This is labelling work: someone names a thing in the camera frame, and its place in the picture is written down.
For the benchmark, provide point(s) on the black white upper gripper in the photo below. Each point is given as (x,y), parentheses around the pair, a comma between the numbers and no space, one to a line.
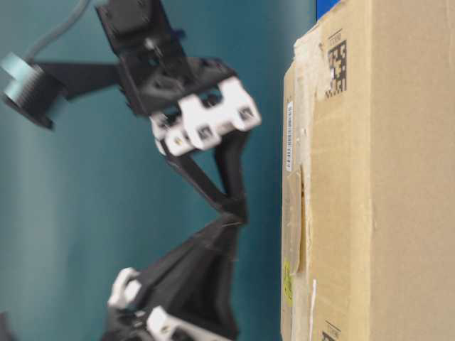
(193,103)

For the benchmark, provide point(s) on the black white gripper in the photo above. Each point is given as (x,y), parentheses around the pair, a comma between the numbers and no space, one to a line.
(193,281)

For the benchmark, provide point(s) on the brown cardboard box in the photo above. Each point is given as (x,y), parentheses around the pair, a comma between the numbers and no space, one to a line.
(368,175)

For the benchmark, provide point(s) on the blue object behind box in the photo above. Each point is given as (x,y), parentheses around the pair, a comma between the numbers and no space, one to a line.
(326,9)

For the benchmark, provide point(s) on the black camera mount with ring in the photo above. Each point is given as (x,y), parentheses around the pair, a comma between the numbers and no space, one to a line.
(35,86)

